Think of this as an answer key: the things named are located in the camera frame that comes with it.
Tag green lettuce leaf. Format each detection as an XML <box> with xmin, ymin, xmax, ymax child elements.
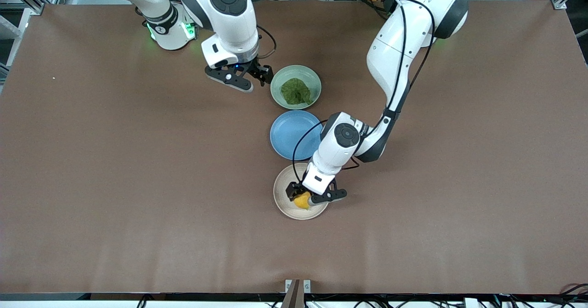
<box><xmin>280</xmin><ymin>78</ymin><xmax>314</xmax><ymax>106</ymax></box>

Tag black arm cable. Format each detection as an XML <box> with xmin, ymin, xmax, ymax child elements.
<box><xmin>256</xmin><ymin>25</ymin><xmax>277</xmax><ymax>61</ymax></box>
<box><xmin>292</xmin><ymin>0</ymin><xmax>436</xmax><ymax>185</ymax></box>

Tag beige plate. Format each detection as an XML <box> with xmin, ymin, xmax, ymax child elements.
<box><xmin>273</xmin><ymin>162</ymin><xmax>331</xmax><ymax>220</ymax></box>

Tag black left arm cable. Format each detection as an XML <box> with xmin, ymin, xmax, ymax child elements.
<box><xmin>292</xmin><ymin>0</ymin><xmax>436</xmax><ymax>185</ymax></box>

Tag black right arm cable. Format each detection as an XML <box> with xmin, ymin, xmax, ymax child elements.
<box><xmin>256</xmin><ymin>25</ymin><xmax>277</xmax><ymax>61</ymax></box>

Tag light green plate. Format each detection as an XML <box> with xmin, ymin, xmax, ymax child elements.
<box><xmin>270</xmin><ymin>65</ymin><xmax>322</xmax><ymax>110</ymax></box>

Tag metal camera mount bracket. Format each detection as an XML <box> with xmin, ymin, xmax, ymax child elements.
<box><xmin>285</xmin><ymin>279</ymin><xmax>311</xmax><ymax>308</ymax></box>

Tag blue plate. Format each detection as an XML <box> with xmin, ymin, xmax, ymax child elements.
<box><xmin>270</xmin><ymin>110</ymin><xmax>325</xmax><ymax>161</ymax></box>

